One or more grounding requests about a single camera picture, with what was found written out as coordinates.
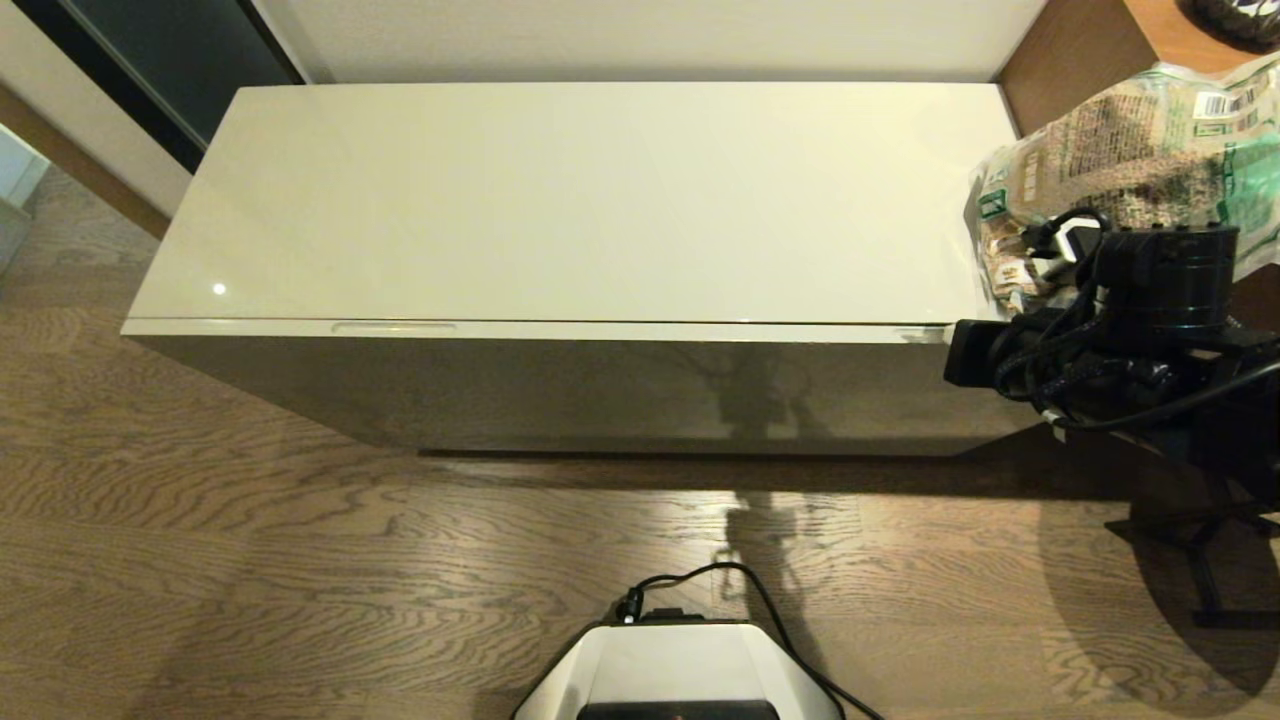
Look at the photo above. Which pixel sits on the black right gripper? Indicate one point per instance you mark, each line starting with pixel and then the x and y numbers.
pixel 975 352

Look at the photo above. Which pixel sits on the green clear snack bag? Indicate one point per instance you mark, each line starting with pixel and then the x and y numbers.
pixel 1130 130

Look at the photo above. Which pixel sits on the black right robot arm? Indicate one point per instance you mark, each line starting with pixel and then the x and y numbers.
pixel 1165 275

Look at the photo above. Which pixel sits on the brown wooden desk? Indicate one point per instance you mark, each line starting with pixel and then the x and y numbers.
pixel 1070 50

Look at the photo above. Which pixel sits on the glossy beige low cabinet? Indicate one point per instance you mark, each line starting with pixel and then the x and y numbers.
pixel 600 200

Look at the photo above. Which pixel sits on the dark patterned object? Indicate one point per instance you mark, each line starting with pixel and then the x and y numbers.
pixel 1240 20

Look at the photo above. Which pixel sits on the dark glass door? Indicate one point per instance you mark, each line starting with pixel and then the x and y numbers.
pixel 170 50

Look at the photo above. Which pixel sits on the white box furniture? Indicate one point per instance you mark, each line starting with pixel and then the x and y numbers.
pixel 18 180

